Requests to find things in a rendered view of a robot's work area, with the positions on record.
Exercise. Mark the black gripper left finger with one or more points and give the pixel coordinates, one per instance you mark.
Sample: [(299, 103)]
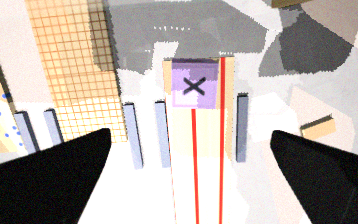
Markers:
[(53, 185)]

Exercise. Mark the purple cube with black x marks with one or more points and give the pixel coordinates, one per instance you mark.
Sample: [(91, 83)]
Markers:
[(194, 83)]

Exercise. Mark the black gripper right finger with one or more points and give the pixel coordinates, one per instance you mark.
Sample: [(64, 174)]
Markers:
[(323, 178)]

